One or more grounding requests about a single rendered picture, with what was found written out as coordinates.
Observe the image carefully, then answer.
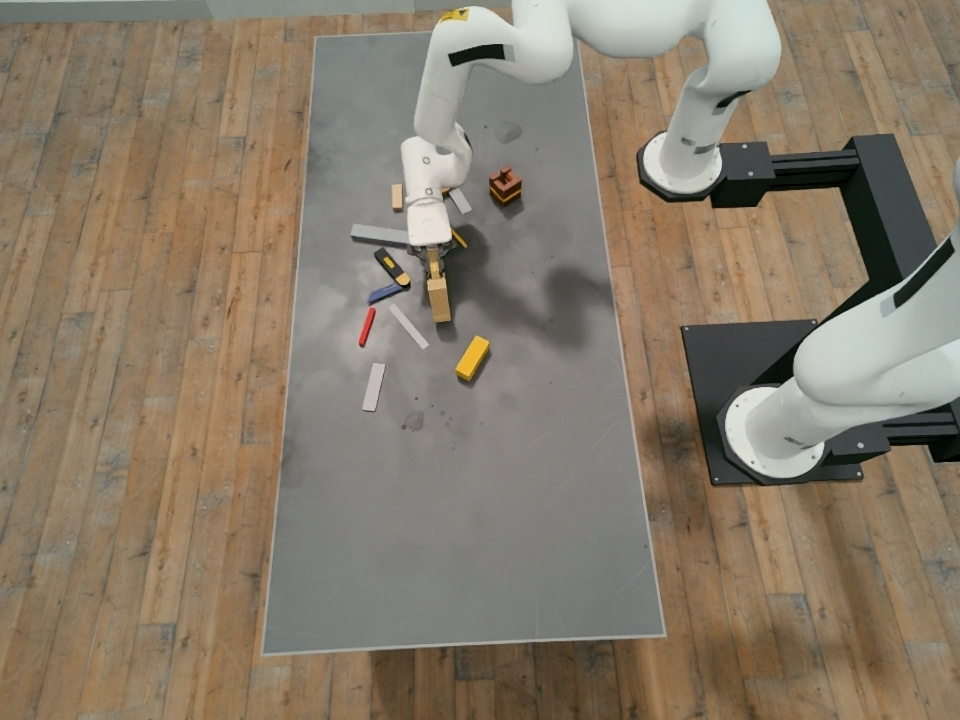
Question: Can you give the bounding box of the thin white flat strip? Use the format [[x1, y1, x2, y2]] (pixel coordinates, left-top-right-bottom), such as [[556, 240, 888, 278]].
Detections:
[[388, 304, 429, 349]]

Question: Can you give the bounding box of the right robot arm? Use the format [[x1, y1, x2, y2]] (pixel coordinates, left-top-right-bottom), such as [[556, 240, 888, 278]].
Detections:
[[401, 0, 781, 206]]

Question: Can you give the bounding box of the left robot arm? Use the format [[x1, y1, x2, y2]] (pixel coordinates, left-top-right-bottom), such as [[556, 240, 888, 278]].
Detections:
[[725, 156, 960, 478]]

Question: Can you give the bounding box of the red flat bar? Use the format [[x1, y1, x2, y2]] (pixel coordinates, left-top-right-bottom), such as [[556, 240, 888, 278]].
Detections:
[[358, 307, 376, 346]]

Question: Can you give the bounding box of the yellow pencil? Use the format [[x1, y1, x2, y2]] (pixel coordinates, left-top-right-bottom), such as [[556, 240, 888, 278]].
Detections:
[[450, 227, 467, 248]]

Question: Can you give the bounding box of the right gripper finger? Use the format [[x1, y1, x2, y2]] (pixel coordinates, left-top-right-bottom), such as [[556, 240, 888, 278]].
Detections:
[[437, 237, 457, 277], [407, 242, 432, 279]]

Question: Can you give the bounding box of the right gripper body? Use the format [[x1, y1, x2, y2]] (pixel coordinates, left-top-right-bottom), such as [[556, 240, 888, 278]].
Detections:
[[407, 200, 452, 251]]

